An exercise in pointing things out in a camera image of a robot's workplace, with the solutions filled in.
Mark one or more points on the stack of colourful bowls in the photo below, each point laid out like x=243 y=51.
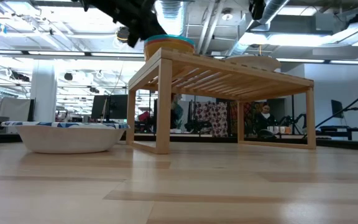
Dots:
x=166 y=48

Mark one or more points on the silver ventilation duct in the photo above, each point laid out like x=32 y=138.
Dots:
x=172 y=15
x=275 y=9

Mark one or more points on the white cup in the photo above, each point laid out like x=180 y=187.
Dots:
x=273 y=129
x=282 y=129

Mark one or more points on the black round ceiling fixture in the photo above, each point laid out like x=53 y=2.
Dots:
x=122 y=33

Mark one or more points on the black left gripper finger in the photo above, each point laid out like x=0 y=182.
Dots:
x=135 y=39

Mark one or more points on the orange cup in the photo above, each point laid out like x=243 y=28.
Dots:
x=287 y=129

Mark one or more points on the white pillar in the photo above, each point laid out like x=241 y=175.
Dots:
x=43 y=93

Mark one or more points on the wooden slatted shelf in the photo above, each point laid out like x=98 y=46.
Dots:
x=163 y=102

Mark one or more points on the white red patterned cloth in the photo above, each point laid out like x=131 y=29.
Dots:
x=213 y=115

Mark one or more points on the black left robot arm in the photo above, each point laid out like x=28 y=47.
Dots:
x=104 y=6

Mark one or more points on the round ceiling sensor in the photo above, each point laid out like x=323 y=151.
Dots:
x=227 y=15

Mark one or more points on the person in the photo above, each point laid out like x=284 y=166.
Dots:
x=177 y=113
x=264 y=119

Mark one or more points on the teal plastic bowl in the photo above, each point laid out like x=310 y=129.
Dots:
x=172 y=37

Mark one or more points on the dark red patterned cloth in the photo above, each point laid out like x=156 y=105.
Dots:
x=246 y=113

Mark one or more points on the black monitor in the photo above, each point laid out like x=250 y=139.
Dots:
x=99 y=107
x=119 y=107
x=337 y=108

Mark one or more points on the blue patterned paper bowl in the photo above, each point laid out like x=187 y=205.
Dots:
x=259 y=62
x=67 y=140

